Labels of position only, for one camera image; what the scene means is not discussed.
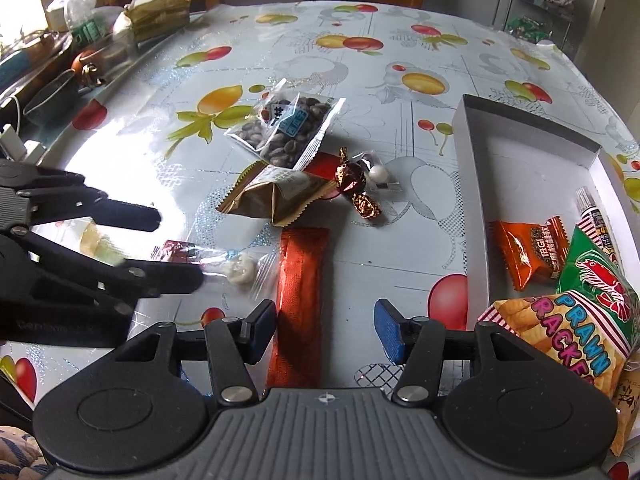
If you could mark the fruit pattern tablecloth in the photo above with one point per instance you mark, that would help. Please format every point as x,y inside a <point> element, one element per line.
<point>402,74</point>

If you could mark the red foil stick packet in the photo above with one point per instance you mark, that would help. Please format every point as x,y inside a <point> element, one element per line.
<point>296,354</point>

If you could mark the white ball candy wrapper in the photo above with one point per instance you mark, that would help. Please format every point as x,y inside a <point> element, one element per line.
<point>378,175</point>

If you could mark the white power adapter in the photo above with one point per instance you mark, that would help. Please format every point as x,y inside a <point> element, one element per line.
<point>29,152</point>

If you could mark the orange fruit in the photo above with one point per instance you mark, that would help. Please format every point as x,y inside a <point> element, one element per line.
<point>84,65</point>

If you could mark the green prawn cracker bag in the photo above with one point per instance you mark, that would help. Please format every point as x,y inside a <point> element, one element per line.
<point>590,325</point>

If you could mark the glass bowl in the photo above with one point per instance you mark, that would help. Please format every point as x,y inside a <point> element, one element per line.
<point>114,54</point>

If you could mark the orange snack packet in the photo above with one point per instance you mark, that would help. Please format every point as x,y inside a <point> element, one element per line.
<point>532,251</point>

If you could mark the metal wire shelf cart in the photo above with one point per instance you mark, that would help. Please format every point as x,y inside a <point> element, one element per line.
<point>558,20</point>

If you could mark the white marshmallow candy packet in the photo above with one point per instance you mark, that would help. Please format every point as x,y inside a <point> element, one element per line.
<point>249,271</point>

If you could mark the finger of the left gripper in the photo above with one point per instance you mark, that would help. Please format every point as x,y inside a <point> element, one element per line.
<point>151,279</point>
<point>107,212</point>

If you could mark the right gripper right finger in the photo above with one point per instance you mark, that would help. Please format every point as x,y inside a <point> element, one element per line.
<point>417,344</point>

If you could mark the green candy bag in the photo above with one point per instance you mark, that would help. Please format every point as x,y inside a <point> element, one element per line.
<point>527,29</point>

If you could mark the white cardboard box tray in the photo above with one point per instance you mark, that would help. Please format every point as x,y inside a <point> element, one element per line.
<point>519,167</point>

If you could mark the dark round bowl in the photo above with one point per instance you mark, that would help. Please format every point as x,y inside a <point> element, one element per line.
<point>54,100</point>

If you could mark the yellow tissue pack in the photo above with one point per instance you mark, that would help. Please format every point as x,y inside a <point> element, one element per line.
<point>151,19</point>

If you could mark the brown foil candy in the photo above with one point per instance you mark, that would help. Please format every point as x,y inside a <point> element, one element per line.
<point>351,181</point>

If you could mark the brown cone snack stick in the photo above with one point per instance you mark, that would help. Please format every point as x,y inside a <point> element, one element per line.
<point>592,223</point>

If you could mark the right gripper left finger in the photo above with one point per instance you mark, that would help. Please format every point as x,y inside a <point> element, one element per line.
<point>234,343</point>

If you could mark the tan nut snack packet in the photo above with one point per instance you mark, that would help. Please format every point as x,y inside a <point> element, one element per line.
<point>272,193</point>

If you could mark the clear melon seed packet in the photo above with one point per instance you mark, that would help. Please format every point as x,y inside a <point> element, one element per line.
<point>287,126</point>

